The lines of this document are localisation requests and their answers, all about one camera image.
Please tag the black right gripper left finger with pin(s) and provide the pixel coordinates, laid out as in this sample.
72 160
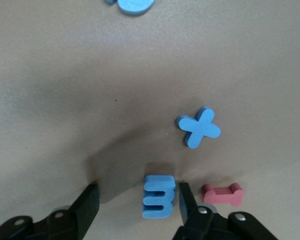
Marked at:
65 225

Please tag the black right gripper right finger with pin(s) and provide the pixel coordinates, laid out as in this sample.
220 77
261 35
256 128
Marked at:
202 225

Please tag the blue foam letter E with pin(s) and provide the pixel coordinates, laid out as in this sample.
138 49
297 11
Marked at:
150 197

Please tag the blue foam letter X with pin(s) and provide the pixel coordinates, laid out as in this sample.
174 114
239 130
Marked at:
198 127

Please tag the blue foam letter G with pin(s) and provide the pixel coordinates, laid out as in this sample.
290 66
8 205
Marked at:
136 6

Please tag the red foam letter I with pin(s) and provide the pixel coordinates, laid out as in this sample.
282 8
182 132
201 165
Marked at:
222 196

